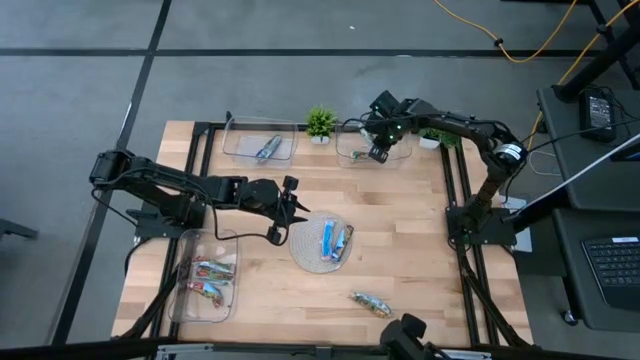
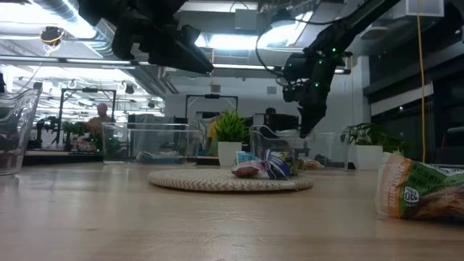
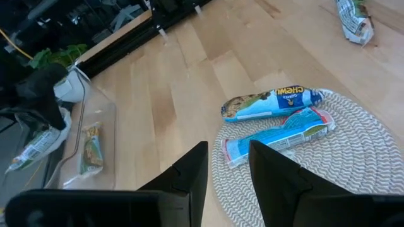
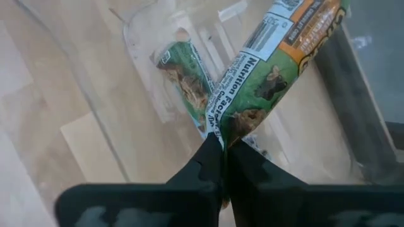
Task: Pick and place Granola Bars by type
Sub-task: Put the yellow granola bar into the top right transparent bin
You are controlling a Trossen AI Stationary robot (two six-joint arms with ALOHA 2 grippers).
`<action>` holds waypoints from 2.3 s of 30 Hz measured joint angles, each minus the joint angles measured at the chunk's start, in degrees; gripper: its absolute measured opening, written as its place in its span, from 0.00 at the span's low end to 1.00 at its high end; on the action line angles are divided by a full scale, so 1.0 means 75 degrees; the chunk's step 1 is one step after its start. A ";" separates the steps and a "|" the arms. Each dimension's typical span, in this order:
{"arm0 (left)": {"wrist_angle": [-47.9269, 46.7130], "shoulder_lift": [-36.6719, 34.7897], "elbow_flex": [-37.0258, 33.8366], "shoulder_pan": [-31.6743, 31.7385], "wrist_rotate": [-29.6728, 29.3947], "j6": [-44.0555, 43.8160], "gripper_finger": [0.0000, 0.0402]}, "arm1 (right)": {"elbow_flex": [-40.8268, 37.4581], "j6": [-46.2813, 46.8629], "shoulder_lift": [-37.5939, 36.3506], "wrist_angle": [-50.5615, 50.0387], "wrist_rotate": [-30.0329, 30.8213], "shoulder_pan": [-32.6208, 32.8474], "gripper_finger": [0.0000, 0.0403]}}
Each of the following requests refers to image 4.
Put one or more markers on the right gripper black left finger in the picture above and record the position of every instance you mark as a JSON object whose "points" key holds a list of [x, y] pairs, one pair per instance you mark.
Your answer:
{"points": [[208, 176]]}

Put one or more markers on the green granola bar wrapper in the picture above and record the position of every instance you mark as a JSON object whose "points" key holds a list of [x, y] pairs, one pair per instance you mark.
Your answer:
{"points": [[186, 82], [268, 72]]}

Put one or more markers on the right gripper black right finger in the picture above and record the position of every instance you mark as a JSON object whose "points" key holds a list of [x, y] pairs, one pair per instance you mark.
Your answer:
{"points": [[262, 189]]}

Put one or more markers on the black aluminium table frame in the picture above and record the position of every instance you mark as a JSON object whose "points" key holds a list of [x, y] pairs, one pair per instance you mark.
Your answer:
{"points": [[356, 126]]}

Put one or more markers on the clear plastic bin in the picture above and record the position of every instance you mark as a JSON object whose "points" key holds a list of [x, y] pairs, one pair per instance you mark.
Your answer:
{"points": [[142, 63], [105, 142]]}

